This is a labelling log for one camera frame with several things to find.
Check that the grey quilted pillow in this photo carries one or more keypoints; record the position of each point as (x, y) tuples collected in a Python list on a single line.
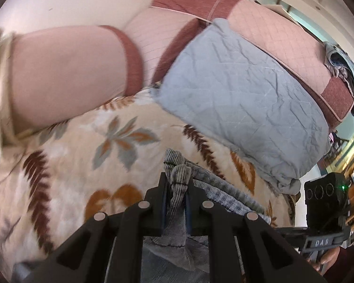
[(229, 90)]

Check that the pink bolster cushion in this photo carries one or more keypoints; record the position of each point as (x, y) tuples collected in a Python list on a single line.
[(60, 73)]

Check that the cream leaf print blanket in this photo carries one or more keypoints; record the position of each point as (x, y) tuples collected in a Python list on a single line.
[(105, 160)]

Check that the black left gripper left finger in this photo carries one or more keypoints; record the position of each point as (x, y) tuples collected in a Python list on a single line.
[(108, 248)]

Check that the dark red sleeve forearm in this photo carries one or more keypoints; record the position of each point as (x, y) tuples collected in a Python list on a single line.
[(343, 268)]

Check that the right hand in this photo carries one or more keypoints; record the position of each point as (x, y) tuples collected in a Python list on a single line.
[(326, 261)]

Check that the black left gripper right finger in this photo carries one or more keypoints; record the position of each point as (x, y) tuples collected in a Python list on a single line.
[(243, 248)]

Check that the pink padded headboard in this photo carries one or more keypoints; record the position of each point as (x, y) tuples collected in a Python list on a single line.
[(161, 31)]

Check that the clothes pile on headboard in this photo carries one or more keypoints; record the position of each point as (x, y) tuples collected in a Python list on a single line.
[(340, 65)]

